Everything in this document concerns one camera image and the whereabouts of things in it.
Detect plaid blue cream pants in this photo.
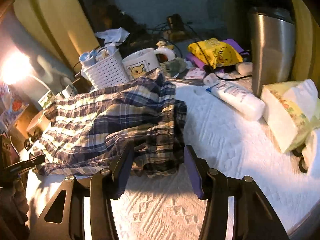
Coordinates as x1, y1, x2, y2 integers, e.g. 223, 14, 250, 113
30, 69, 187, 177

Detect left gloved hand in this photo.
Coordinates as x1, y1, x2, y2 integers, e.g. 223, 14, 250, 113
1, 180, 30, 239

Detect tan plastic food container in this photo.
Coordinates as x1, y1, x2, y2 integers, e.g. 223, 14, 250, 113
27, 111, 51, 137

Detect snack chip bag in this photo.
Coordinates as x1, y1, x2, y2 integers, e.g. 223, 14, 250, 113
1, 81, 29, 132

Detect green white milk carton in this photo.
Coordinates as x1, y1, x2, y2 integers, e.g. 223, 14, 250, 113
38, 90, 55, 108

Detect white phone charger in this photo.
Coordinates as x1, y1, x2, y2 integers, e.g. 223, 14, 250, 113
61, 85, 75, 99

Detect white desk lamp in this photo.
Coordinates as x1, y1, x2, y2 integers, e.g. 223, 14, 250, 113
1, 50, 50, 96

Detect black power adapter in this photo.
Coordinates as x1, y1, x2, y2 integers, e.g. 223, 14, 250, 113
72, 74, 92, 94

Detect white perforated basket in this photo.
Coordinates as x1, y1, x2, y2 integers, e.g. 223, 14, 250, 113
81, 49, 131, 89

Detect white lotion tube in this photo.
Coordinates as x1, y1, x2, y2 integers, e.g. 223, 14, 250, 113
206, 81, 265, 121

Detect white bear mug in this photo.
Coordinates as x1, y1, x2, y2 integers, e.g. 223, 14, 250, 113
122, 47, 176, 79

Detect yellow curtain right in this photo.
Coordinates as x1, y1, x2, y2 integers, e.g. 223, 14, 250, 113
291, 0, 319, 87

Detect yellow curtain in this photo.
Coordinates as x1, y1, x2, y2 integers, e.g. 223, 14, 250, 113
291, 0, 319, 87
13, 0, 99, 73

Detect yellow curtain left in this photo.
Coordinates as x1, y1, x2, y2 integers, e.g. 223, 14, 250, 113
13, 0, 99, 73

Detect yellow cartoon pouch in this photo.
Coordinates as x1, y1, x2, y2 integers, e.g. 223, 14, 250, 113
188, 38, 243, 69

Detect steel thermos tumbler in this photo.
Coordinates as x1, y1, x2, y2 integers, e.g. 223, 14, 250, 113
248, 7, 296, 97

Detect black coiled cable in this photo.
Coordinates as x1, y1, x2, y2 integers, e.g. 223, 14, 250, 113
23, 127, 43, 151

